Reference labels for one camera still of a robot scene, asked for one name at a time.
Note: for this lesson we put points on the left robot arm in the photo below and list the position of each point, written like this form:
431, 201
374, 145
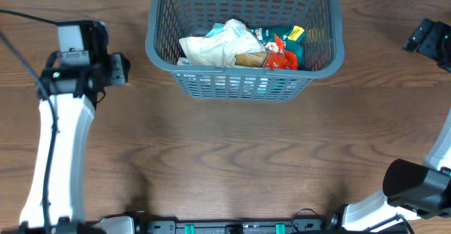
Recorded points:
69, 88

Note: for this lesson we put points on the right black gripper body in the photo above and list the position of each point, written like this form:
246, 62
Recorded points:
435, 40

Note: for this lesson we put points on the orange spaghetti packet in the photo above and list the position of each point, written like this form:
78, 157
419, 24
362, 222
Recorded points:
264, 59

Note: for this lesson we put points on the grey plastic basket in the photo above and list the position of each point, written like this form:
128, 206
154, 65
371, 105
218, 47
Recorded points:
323, 46

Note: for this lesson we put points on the light blue snack packet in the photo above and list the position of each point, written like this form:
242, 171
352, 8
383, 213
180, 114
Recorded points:
215, 30

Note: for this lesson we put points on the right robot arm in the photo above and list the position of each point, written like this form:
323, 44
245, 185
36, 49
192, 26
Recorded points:
410, 191

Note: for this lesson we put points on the green coffee bag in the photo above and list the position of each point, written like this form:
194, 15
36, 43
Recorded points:
284, 40

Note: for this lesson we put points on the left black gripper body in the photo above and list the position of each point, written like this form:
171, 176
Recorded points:
115, 69

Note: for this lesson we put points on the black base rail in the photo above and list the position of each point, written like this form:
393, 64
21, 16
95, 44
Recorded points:
299, 225

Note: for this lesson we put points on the cream paper pouch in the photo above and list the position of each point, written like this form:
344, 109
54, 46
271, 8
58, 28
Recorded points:
220, 50

